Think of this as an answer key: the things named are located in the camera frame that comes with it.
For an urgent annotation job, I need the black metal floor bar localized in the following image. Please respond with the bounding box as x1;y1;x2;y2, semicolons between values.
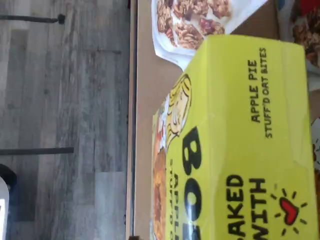
0;14;66;25
0;147;75;156

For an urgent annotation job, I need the red label granola bag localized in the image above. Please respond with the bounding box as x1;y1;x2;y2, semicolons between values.
276;0;320;70
151;0;270;72

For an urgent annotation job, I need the green Bobo's apple pie box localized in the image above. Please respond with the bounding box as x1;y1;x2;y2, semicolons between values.
309;116;320;173

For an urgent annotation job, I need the yellow oat bites box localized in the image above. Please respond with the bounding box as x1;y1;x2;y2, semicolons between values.
149;33;320;240

